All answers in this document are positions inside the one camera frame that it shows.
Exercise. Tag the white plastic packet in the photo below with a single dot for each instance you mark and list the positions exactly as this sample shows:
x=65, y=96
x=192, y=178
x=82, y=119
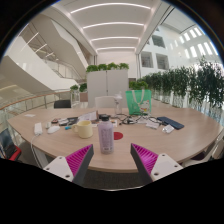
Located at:
x=168, y=129

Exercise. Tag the white computer mouse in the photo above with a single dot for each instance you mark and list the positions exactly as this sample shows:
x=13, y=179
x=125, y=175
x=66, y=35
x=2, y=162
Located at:
x=53, y=129

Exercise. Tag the purple drink bottle black cap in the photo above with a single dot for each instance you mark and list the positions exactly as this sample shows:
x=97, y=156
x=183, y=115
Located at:
x=105, y=136

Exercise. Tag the dark blue flat case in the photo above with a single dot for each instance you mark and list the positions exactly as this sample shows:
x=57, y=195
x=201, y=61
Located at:
x=170, y=123

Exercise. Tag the white paper sheet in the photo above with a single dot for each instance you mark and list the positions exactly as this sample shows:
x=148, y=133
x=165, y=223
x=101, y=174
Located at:
x=29, y=115

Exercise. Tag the pale yellow mug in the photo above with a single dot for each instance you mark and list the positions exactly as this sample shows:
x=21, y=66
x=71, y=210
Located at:
x=84, y=130

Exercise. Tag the teal stick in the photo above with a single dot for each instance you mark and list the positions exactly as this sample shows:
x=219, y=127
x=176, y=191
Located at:
x=68, y=127

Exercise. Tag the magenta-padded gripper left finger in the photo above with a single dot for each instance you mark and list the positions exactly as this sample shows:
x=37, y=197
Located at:
x=77, y=160

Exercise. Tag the row of green hedge plants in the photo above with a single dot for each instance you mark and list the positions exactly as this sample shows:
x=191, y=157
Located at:
x=186, y=83

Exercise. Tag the white power strip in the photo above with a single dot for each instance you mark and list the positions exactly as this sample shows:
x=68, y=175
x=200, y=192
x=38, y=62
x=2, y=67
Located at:
x=38, y=128

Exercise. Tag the clear shaker bottle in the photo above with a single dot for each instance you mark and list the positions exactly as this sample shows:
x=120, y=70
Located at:
x=118, y=105

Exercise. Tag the white printed card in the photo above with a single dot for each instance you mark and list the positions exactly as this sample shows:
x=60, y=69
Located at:
x=153, y=125

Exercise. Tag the white cabinet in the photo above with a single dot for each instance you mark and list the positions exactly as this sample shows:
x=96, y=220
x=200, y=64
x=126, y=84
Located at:
x=106, y=86

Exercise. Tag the green tote bag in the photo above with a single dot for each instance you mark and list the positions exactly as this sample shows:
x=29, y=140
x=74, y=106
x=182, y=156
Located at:
x=138, y=103

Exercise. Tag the potted plants by railing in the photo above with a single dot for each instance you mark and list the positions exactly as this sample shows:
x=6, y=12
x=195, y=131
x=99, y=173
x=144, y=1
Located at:
x=78, y=88

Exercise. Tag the green plants on cabinet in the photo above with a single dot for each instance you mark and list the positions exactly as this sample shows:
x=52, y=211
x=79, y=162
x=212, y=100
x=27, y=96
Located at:
x=106, y=67

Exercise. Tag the flat round red coaster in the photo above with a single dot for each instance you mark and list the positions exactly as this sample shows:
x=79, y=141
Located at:
x=118, y=136

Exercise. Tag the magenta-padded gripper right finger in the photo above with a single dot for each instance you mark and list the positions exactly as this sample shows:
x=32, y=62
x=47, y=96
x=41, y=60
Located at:
x=146, y=159

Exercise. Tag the small white device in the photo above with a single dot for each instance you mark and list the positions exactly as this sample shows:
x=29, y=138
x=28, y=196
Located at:
x=48, y=125

